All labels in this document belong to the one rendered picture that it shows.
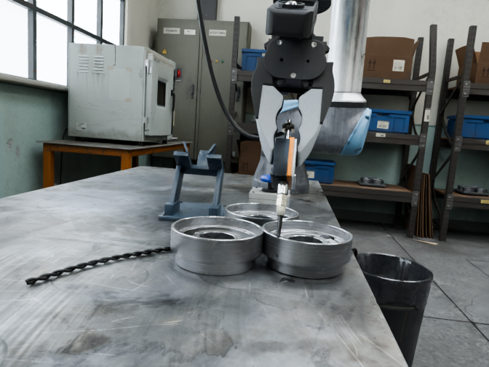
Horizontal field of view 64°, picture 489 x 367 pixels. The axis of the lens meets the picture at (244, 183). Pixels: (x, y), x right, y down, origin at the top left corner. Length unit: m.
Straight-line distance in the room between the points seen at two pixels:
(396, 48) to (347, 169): 1.35
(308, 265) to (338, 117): 0.58
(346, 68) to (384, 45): 3.16
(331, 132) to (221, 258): 0.60
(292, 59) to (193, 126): 3.92
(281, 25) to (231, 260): 0.24
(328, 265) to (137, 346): 0.22
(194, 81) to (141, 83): 1.72
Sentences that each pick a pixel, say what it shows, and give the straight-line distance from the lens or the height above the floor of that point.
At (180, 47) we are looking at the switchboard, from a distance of 4.50.
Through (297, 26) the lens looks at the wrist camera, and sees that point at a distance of 0.40.
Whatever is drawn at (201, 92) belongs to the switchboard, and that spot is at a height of 1.29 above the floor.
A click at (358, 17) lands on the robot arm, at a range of 0.98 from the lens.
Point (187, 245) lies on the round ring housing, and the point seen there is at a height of 0.83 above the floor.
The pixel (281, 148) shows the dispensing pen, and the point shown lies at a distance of 0.45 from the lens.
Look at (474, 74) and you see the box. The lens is 4.33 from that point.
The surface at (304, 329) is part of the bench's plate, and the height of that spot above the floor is 0.80.
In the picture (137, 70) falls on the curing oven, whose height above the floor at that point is 1.27.
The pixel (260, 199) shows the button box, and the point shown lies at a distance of 0.67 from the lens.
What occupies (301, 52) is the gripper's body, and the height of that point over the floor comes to 1.05.
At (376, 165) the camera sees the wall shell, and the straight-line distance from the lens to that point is 4.58.
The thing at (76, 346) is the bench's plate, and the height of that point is 0.80.
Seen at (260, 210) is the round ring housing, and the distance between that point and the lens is 0.61.
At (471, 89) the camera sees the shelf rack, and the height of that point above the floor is 1.45.
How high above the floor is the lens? 0.96
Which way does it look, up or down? 8 degrees down
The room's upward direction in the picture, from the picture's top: 4 degrees clockwise
